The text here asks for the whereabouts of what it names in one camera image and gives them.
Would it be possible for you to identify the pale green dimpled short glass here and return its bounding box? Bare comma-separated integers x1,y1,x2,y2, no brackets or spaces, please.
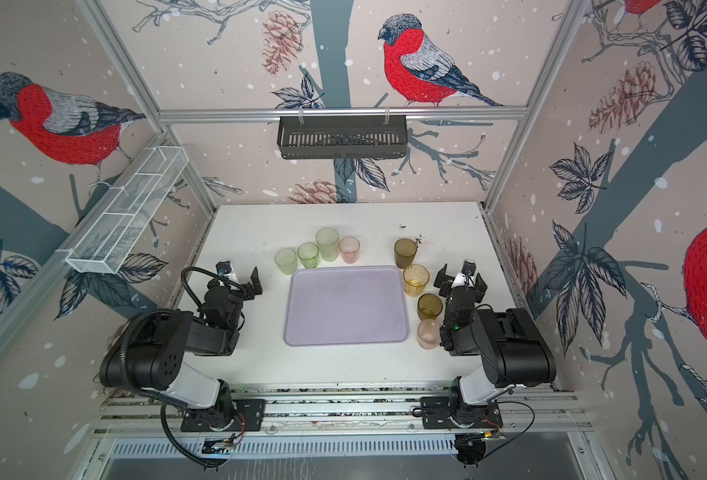
275,248,298,276

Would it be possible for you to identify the bright green faceted glass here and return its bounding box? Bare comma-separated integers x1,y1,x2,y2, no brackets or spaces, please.
297,242,321,269

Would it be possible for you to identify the pink glass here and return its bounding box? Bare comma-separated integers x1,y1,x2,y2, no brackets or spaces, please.
339,236,361,264

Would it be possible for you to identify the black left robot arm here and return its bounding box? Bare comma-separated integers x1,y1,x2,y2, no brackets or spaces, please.
99,260,266,433

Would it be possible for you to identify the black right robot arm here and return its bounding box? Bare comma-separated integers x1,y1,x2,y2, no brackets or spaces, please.
425,261,557,429

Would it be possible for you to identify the pink glass near right arm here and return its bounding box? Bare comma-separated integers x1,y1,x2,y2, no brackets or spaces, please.
417,319,441,350

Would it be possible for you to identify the lilac plastic tray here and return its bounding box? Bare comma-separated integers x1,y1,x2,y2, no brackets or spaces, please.
284,266,409,347

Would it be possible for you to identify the dark olive glass near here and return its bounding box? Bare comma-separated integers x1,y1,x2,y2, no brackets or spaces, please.
417,293,443,321

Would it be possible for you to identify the dark olive glass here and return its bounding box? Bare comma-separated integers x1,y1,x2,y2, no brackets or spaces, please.
393,238,417,269
417,293,443,321

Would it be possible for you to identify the yellow amber glass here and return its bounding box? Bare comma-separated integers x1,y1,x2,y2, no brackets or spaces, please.
403,263,431,297

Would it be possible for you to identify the dark olive glass far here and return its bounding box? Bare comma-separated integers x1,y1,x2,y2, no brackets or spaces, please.
393,238,417,269

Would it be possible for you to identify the tall pale green dimpled glass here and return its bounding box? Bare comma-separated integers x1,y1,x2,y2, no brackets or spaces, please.
316,227,340,262

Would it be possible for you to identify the aluminium back crossbar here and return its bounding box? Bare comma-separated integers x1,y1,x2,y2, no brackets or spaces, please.
158,106,529,125

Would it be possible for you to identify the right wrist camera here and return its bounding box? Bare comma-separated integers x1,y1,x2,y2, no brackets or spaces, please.
453,260,477,287

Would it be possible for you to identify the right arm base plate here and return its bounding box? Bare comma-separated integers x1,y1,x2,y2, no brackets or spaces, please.
411,395,503,430

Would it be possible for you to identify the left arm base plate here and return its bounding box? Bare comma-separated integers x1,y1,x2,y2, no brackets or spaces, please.
181,399,267,433

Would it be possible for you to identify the white wire mesh shelf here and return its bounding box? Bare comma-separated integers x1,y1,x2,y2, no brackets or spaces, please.
66,146,189,274

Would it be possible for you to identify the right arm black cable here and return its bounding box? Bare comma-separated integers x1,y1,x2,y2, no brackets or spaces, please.
454,400,537,467

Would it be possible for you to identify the black hanging wire basket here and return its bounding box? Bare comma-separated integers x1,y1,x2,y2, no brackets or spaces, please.
277,115,409,160

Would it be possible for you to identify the aluminium front rail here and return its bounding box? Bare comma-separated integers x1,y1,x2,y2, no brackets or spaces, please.
94,383,595,438

